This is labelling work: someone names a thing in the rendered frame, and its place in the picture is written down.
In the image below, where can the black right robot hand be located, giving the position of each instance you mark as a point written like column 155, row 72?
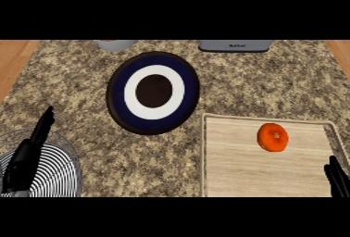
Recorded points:
column 340, row 179

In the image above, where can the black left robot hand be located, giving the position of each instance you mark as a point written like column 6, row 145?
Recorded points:
column 24, row 160

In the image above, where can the pale wooden tray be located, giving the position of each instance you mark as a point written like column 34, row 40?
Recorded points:
column 264, row 166

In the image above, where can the orange round squash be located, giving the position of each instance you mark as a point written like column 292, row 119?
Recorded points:
column 272, row 137

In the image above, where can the navy and white round plate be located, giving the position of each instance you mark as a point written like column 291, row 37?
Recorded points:
column 153, row 92

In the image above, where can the pale grey pot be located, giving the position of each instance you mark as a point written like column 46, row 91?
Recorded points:
column 115, row 44

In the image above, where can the grey appliance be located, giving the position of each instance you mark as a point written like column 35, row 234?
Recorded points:
column 233, row 45

